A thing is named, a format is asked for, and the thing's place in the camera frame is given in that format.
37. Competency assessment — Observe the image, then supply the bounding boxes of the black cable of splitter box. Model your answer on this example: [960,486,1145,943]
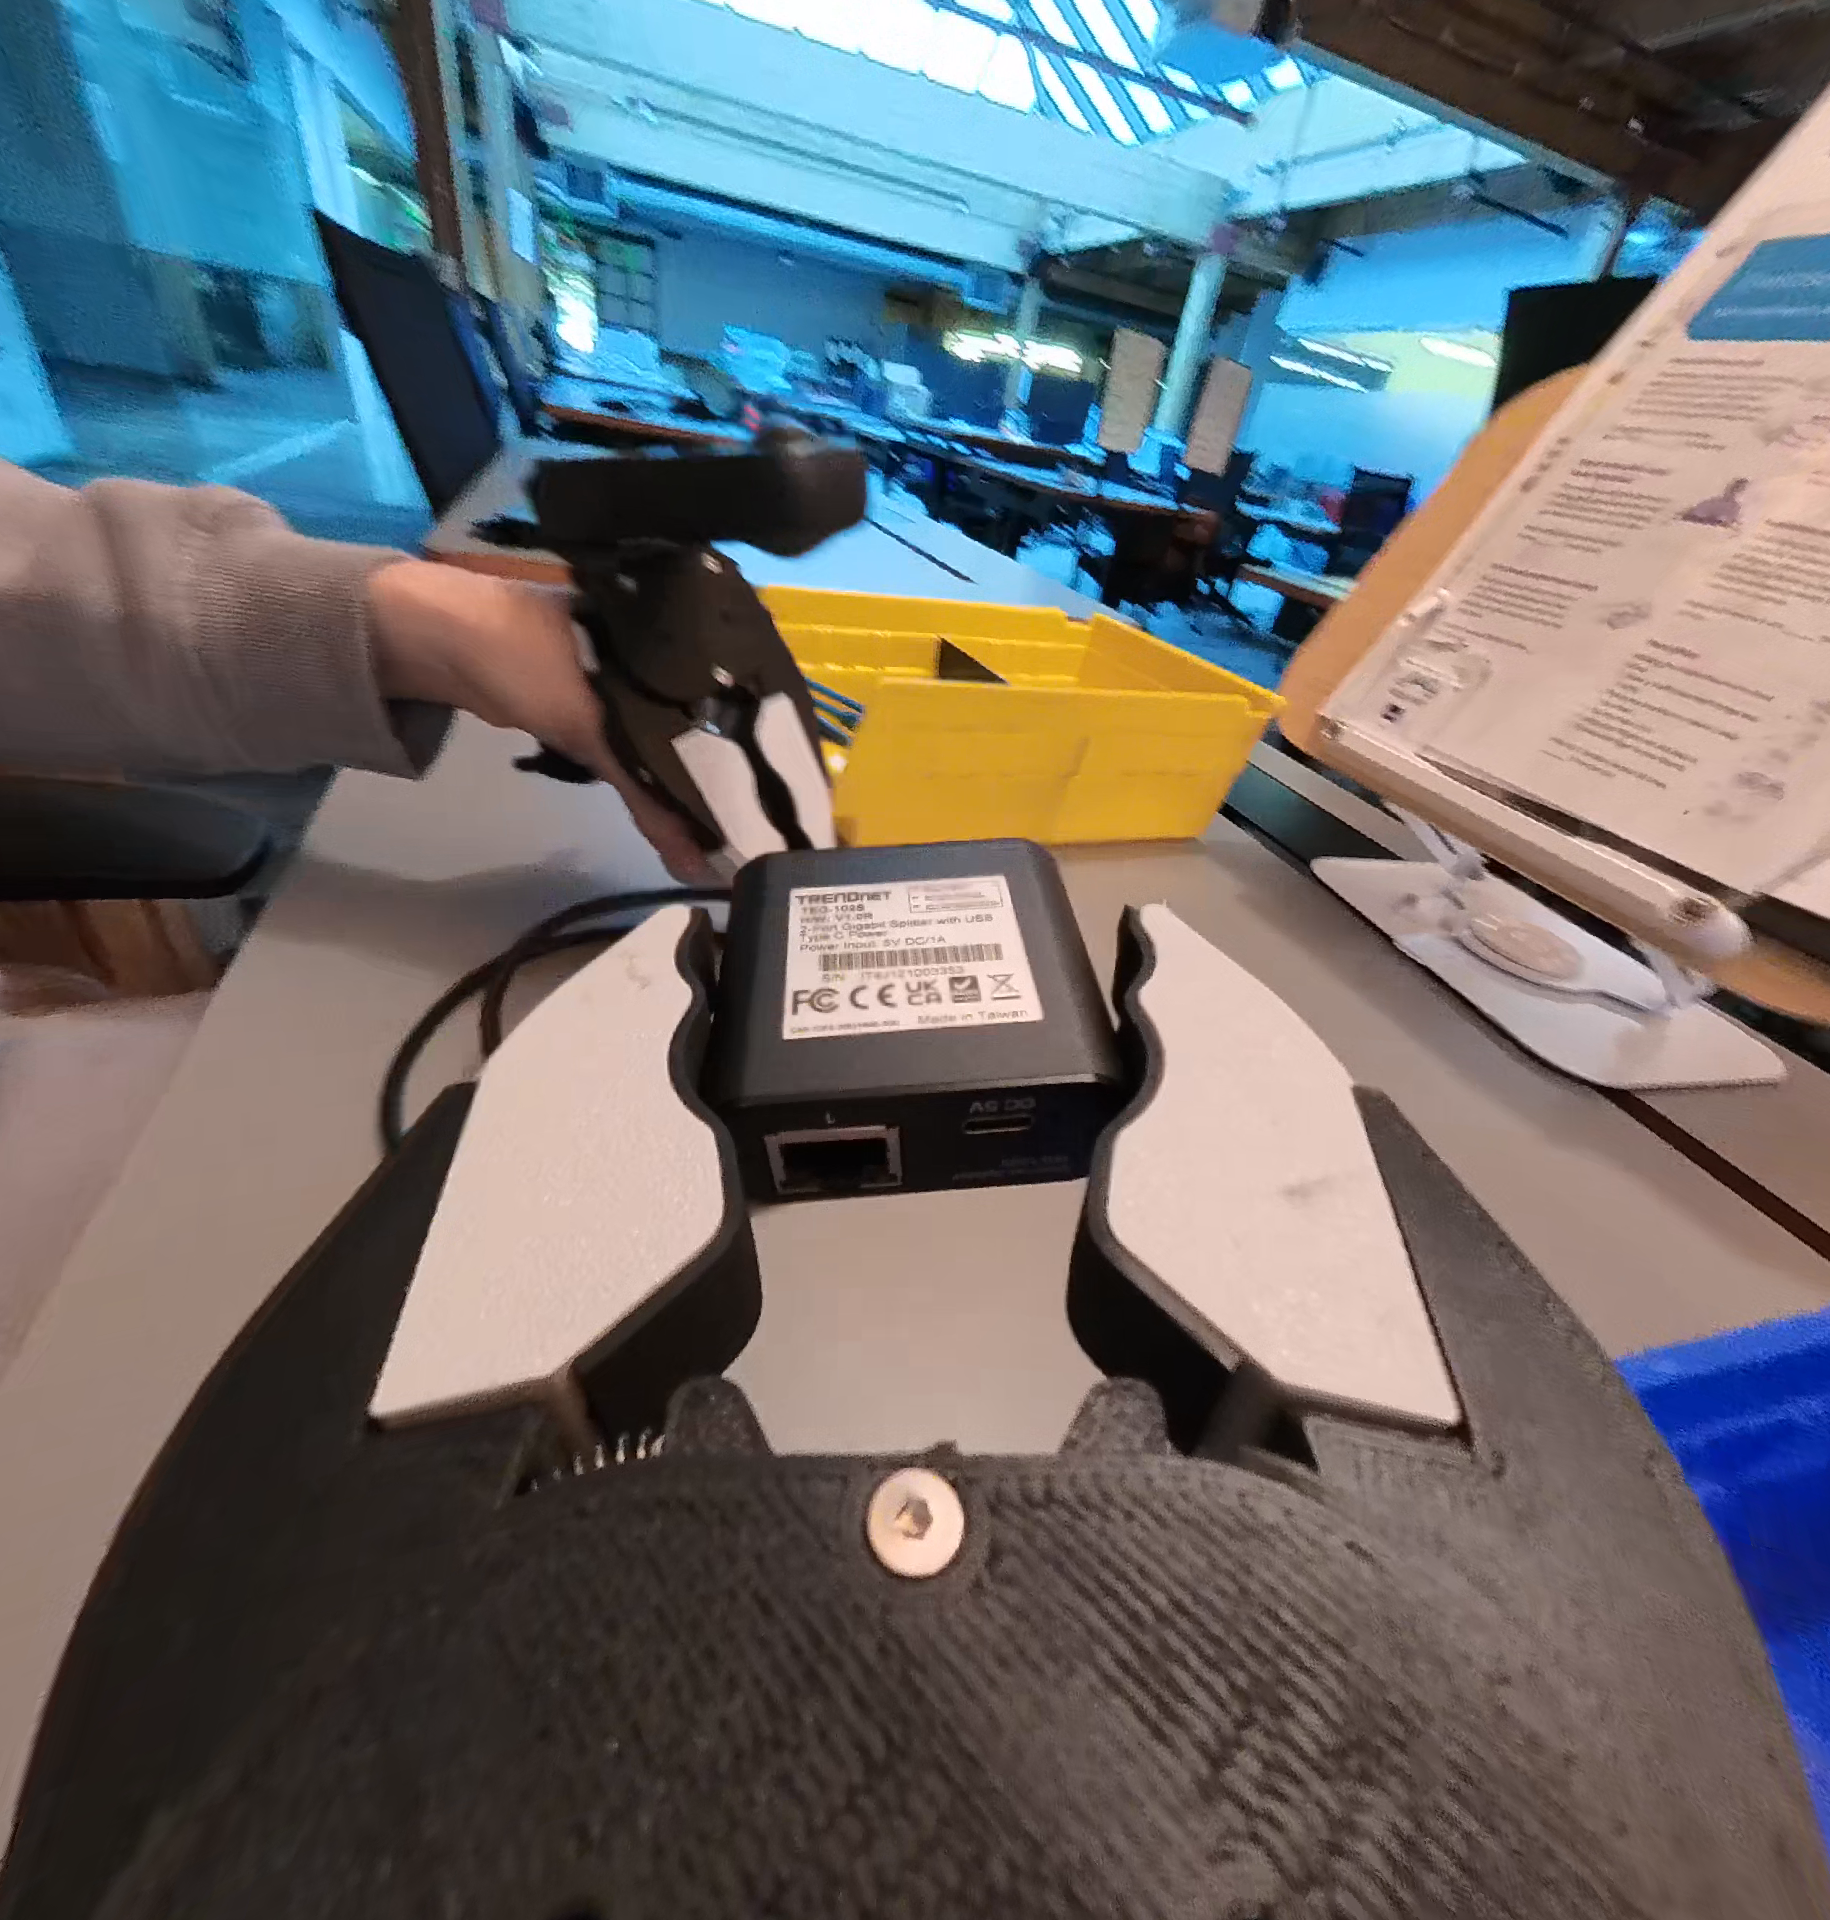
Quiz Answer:
[380,890,738,1160]

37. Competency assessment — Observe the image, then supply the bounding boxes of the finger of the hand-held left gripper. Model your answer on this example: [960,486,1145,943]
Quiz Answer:
[666,717,781,869]
[746,678,847,856]

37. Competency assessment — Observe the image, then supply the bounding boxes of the white document stand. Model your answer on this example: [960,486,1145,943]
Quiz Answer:
[1309,801,1790,1092]

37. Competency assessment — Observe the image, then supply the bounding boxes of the black monitor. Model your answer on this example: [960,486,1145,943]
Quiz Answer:
[1488,272,1663,420]
[312,209,507,514]

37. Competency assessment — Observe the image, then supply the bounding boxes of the blue plastic bin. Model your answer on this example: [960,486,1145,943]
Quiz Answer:
[1613,1295,1830,1920]

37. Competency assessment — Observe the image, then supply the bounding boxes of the row of background office desks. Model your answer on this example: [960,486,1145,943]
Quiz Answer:
[539,319,1403,639]

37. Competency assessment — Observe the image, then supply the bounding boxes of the brown cardboard board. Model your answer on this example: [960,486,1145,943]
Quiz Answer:
[1274,364,1595,740]

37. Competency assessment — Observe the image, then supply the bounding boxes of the yellow plastic bin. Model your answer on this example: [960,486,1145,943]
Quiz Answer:
[753,583,1288,852]

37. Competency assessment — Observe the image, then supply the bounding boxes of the person's left forearm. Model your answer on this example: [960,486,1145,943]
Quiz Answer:
[0,438,459,783]

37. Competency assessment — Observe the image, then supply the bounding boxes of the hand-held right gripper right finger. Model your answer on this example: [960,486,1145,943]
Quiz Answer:
[1069,901,1462,1438]

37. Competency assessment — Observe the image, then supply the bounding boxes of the person's left hand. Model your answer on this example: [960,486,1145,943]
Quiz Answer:
[364,564,732,890]

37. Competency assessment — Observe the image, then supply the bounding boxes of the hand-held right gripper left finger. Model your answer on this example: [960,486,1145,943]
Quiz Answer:
[367,904,764,1427]

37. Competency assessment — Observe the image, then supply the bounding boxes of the black network splitter box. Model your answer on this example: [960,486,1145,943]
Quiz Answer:
[701,839,1130,1204]

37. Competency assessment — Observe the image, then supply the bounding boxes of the grey desk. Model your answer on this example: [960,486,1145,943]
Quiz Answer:
[0,434,1830,1891]

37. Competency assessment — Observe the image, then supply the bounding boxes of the printed instruction sheet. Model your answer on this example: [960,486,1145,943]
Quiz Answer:
[1322,30,1830,907]

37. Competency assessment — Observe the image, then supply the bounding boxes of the black chair armrest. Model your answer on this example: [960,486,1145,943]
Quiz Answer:
[0,768,273,904]

